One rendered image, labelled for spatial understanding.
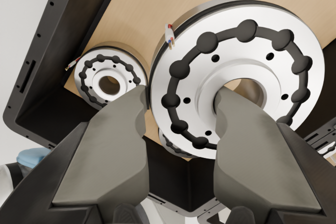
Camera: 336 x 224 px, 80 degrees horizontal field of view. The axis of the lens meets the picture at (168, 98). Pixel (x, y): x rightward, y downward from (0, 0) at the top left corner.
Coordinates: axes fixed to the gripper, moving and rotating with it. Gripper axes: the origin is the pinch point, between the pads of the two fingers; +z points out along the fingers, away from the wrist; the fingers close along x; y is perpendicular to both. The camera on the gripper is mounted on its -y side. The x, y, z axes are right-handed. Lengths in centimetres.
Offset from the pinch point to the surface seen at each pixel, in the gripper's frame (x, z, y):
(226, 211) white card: 8.6, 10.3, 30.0
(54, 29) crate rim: -11.1, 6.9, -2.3
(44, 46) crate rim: -12.5, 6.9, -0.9
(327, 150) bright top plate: 23.9, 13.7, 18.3
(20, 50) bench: -34.0, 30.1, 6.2
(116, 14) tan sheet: -8.2, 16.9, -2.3
